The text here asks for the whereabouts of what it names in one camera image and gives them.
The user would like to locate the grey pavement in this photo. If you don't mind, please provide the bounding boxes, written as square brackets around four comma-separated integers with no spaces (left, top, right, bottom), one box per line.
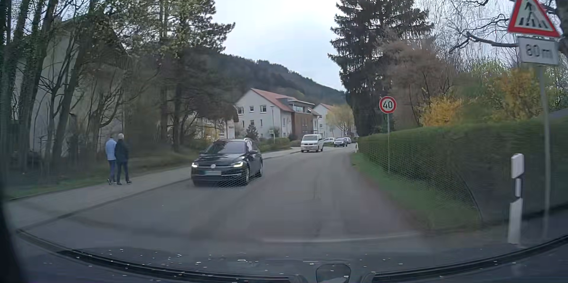
[5,148,302,230]

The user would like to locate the grey asphalt road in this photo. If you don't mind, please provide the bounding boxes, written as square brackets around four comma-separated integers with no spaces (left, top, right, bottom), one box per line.
[18,145,511,270]

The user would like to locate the white van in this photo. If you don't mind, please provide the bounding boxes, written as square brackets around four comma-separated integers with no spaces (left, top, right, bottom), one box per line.
[300,134,325,153]

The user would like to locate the trimmed green hedge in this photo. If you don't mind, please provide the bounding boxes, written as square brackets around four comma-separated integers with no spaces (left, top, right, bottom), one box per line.
[358,117,568,226]

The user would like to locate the tall dark conifer tree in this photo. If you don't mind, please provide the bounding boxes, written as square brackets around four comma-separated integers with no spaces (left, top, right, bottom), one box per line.
[328,0,435,137]

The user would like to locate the round speed limit sign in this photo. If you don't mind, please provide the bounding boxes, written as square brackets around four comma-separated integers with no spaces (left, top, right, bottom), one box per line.
[378,95,398,174]

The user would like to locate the yellow flowering bush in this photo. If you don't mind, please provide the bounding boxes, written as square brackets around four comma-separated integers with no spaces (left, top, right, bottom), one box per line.
[419,96,464,127]

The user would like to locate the triangular warning sign with plate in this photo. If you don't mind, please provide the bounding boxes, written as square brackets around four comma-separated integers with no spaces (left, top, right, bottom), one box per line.
[507,0,561,239]

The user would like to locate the person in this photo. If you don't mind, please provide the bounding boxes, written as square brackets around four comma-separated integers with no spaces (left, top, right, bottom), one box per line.
[105,135,118,185]
[114,133,133,185]

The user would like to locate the white marker post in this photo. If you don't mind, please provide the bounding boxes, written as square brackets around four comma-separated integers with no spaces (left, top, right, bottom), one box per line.
[507,153,525,245]

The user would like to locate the car's own bonnet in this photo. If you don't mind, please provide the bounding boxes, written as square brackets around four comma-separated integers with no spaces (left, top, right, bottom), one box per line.
[0,229,568,283]

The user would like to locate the black estate car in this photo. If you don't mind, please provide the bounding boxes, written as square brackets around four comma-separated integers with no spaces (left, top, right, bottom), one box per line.
[191,138,264,187]

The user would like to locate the bare branching tree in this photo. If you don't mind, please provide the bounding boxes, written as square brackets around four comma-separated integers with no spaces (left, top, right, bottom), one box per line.
[426,0,568,59]

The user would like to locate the grass verge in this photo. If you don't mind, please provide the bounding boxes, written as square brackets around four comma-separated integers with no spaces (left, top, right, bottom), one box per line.
[351,152,484,230]

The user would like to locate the wooded hill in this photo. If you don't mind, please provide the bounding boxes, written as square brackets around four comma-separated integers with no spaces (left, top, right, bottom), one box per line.
[195,50,348,106]

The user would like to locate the beige building behind trees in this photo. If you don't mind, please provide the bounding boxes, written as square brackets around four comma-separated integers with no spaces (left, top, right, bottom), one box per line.
[9,17,134,159]

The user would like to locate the yellow-green leafy tree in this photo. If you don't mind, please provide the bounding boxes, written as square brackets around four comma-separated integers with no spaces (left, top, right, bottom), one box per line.
[327,104,356,137]

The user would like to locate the white house with red roof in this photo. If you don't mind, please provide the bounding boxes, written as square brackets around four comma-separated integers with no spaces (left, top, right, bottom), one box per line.
[234,88,294,140]

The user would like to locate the row of bare trees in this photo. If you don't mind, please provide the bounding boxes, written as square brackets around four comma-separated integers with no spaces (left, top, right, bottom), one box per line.
[0,0,236,173]

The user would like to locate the brown brick building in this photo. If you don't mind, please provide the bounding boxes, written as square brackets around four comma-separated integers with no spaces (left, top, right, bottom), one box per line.
[288,99,317,140]

